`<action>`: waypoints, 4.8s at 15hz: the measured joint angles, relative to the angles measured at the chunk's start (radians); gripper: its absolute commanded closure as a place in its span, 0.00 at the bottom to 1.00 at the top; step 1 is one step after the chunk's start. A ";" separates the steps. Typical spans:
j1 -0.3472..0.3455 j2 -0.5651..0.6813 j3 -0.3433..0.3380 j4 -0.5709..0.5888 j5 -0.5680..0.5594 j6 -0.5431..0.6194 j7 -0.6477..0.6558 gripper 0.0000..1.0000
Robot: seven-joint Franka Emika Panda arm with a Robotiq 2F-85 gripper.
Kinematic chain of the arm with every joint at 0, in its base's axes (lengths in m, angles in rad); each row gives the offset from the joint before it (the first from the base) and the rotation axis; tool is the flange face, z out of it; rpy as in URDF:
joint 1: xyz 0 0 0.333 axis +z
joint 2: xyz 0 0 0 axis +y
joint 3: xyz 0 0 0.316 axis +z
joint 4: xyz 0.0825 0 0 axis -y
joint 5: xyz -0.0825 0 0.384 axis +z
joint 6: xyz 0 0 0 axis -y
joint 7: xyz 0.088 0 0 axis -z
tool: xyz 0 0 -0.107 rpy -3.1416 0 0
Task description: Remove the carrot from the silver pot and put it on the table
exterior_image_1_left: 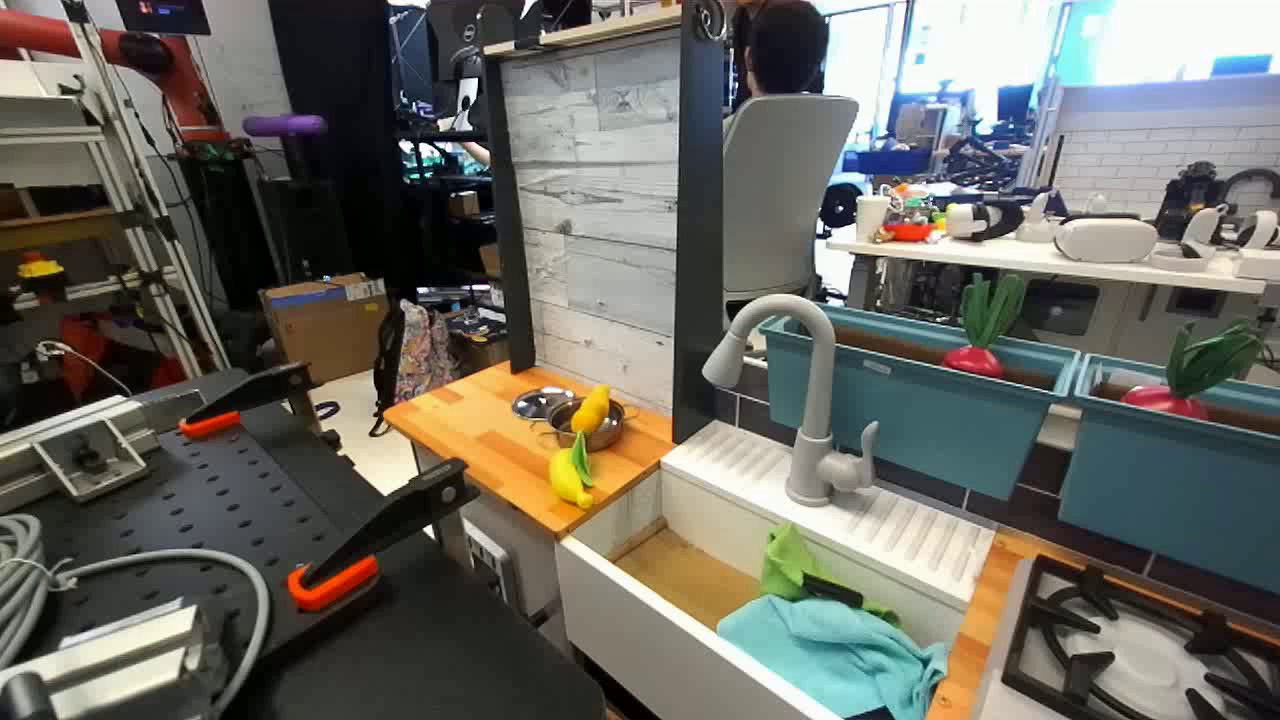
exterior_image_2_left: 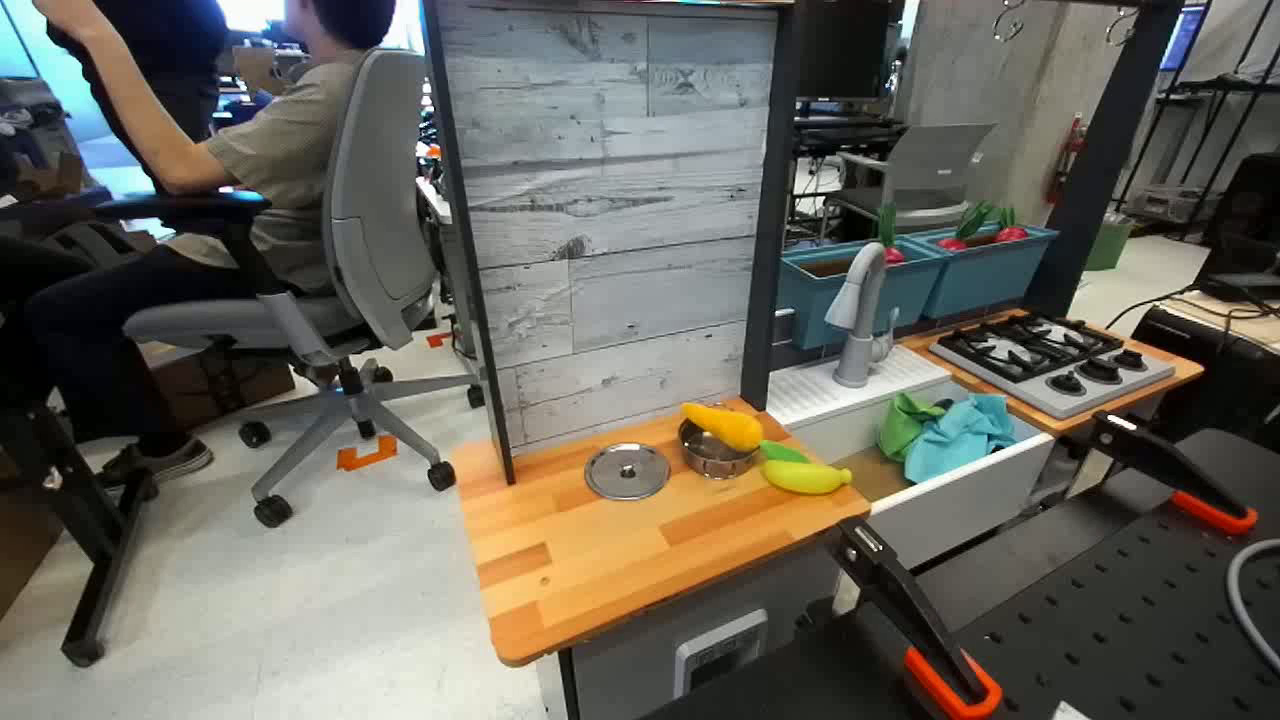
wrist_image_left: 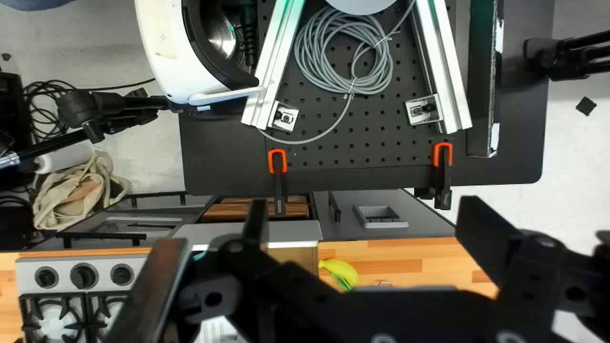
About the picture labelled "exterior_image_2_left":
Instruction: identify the teal planter box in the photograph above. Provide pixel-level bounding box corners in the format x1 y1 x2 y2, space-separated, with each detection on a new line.
776 235 949 361
903 227 1055 322

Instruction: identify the seated person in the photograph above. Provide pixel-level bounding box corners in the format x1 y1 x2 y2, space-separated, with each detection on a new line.
20 0 399 487

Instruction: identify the toy stove top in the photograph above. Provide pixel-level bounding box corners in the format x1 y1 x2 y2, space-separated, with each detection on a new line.
932 316 1174 421

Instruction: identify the grey office chair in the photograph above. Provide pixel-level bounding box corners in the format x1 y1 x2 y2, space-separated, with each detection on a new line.
124 48 482 527

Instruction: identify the left teal planter box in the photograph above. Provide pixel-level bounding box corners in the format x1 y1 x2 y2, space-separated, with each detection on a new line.
776 235 949 361

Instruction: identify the black orange clamp far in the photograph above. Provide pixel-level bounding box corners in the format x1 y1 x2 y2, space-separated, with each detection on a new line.
1089 414 1260 536

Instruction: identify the green cloth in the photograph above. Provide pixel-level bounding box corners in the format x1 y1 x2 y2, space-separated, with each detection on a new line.
879 391 944 464

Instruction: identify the teal cloth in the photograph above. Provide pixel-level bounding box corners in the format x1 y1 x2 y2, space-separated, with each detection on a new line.
903 395 1021 486

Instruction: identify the black orange clamp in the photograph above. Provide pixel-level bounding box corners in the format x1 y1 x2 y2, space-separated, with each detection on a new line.
1089 414 1260 536
825 519 1003 720

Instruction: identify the toy radish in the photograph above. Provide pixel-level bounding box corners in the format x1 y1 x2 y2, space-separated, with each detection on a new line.
944 205 1029 254
875 205 903 265

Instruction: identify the silver pot lid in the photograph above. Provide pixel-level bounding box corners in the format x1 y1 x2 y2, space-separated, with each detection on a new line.
584 444 670 503

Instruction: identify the toy radish left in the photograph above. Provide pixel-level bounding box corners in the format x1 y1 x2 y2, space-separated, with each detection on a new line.
875 205 903 265

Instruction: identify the yellow green toy corn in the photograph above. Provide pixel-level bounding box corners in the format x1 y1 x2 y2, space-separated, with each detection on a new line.
758 444 852 498

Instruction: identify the black orange clamp near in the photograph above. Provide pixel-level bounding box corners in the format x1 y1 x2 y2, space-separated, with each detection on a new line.
825 519 1003 720

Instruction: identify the small silver pot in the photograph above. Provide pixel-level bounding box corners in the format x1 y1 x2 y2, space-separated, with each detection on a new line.
680 421 750 480

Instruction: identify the grey cable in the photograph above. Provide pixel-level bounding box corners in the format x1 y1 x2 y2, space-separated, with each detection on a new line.
1225 533 1280 678

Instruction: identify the grey wood backsplash panel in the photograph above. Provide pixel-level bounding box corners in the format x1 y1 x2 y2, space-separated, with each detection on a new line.
442 0 776 453

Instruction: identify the yellow toy carrot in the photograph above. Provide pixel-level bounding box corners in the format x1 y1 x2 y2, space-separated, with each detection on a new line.
684 404 765 453

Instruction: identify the right teal planter box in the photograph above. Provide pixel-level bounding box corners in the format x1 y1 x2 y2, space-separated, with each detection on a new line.
903 227 1055 322

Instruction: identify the toy radish right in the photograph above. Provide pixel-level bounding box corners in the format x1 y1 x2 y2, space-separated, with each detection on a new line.
944 205 1029 254

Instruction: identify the grey toy faucet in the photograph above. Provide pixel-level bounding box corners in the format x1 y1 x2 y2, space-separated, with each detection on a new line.
825 244 890 390

